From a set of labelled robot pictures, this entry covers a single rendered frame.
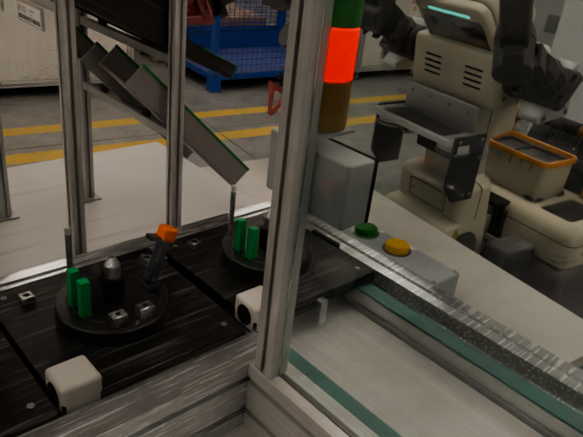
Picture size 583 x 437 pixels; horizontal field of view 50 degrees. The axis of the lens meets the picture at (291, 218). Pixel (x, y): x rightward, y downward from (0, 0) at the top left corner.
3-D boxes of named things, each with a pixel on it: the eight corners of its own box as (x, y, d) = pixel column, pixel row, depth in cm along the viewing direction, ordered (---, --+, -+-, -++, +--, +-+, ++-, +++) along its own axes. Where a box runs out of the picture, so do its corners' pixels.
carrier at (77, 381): (147, 257, 95) (147, 183, 90) (245, 340, 80) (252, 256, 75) (-18, 309, 80) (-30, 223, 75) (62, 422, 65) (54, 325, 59)
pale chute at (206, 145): (202, 160, 122) (218, 144, 123) (232, 187, 113) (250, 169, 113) (97, 63, 103) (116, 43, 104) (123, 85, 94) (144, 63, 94)
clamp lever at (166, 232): (152, 276, 83) (171, 224, 81) (160, 283, 81) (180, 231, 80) (128, 275, 80) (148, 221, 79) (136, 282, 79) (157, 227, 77)
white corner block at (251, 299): (258, 307, 87) (261, 283, 85) (279, 323, 84) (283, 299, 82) (232, 318, 84) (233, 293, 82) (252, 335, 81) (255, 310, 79)
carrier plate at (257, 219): (274, 218, 111) (275, 208, 111) (374, 281, 96) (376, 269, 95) (156, 255, 96) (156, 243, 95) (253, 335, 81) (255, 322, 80)
